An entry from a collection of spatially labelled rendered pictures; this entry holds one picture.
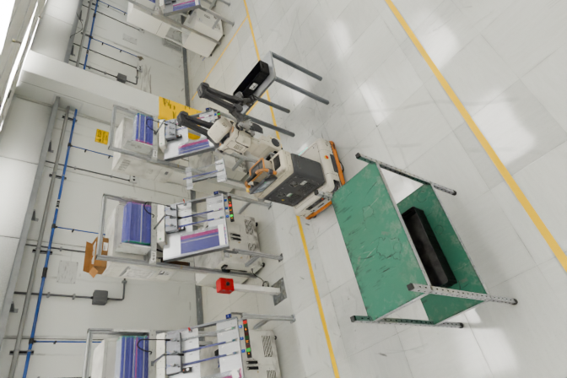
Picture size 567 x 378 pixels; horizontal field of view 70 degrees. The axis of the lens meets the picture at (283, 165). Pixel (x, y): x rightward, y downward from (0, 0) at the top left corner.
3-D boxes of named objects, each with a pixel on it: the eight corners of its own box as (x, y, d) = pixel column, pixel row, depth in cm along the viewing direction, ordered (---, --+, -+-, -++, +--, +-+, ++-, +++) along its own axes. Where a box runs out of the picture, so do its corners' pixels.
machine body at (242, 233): (258, 218, 530) (217, 208, 496) (267, 267, 487) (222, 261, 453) (233, 242, 567) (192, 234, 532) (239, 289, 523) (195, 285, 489)
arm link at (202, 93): (194, 97, 361) (199, 89, 355) (196, 87, 370) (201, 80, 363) (237, 118, 381) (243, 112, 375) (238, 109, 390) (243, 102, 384)
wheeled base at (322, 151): (350, 192, 401) (332, 187, 387) (310, 221, 439) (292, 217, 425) (336, 141, 439) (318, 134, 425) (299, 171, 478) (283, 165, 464)
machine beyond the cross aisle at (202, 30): (231, 0, 823) (139, -52, 718) (235, 22, 772) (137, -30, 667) (200, 50, 899) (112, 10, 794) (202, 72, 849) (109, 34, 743)
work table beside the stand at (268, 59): (329, 103, 471) (274, 77, 427) (293, 137, 514) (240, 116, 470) (321, 77, 497) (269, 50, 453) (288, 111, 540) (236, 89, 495)
